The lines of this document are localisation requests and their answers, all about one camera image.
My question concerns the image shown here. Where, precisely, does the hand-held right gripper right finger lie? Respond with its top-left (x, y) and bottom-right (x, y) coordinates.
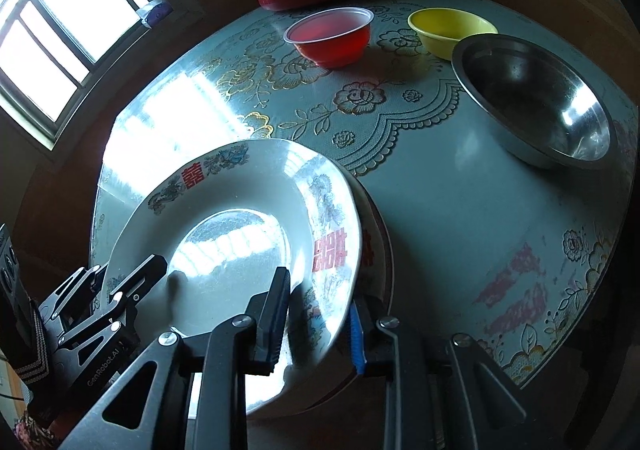
top-left (349, 295), bottom-right (551, 450)

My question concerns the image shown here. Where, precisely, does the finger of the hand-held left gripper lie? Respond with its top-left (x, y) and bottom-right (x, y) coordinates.
top-left (57, 255), bottom-right (168, 356)
top-left (40, 265), bottom-right (108, 325)

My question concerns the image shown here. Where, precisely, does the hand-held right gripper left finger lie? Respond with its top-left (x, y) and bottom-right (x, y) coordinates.
top-left (60, 267), bottom-right (291, 450)

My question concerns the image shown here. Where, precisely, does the white deep plate red print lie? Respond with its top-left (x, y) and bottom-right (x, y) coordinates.
top-left (347, 172), bottom-right (388, 313)
top-left (107, 139), bottom-right (363, 418)

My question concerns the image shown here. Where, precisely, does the red plastic bowl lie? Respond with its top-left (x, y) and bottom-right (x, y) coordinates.
top-left (284, 7), bottom-right (375, 69)

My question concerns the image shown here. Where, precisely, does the stainless steel bowl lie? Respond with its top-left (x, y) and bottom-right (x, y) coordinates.
top-left (451, 34), bottom-right (617, 169)

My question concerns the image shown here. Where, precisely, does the yellow bowl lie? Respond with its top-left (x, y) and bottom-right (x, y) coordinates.
top-left (407, 7), bottom-right (499, 61)

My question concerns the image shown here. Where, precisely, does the person's floral clothing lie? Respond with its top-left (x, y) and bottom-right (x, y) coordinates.
top-left (14, 417), bottom-right (58, 450)

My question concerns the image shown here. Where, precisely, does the purple item on windowsill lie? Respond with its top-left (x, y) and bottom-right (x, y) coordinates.
top-left (140, 0), bottom-right (173, 28)

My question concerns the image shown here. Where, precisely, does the window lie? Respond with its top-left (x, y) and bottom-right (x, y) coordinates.
top-left (0, 0), bottom-right (201, 151)

